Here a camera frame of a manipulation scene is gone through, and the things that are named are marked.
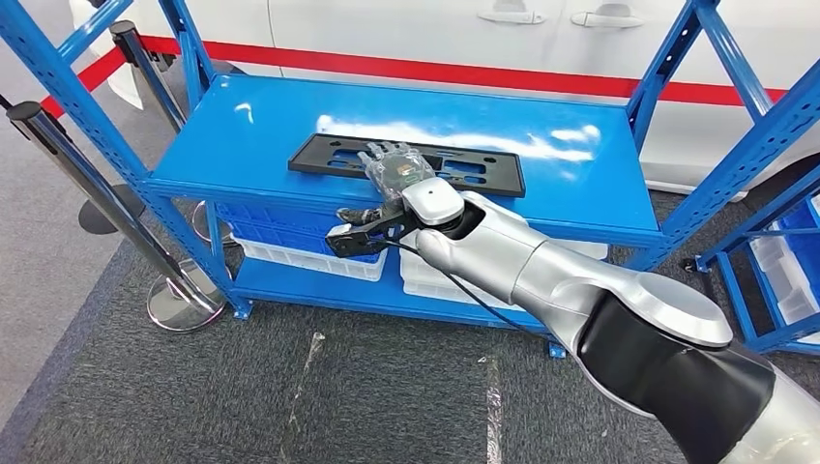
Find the black plastic frame part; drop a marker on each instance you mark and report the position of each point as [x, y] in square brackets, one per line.
[304, 161]

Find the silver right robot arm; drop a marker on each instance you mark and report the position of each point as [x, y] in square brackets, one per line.
[576, 275]

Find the blue metal shelf rack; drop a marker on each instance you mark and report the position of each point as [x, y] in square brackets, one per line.
[256, 147]

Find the blue wheeled shelf rack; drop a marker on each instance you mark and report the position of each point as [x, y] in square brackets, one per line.
[743, 307]

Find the clear floor tape strip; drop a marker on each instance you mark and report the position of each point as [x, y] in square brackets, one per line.
[493, 410]
[314, 346]

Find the white car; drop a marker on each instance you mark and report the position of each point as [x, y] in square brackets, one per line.
[384, 32]

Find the dark round stanchion base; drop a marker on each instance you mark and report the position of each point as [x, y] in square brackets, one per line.
[102, 218]

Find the white storage bin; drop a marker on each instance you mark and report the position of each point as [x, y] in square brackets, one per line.
[785, 282]

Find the blue storage bin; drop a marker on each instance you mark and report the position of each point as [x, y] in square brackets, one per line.
[804, 246]

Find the black barrier belt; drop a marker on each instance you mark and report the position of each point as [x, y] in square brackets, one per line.
[5, 101]

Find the chrome stanchion post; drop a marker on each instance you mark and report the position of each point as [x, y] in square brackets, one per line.
[141, 64]
[96, 192]

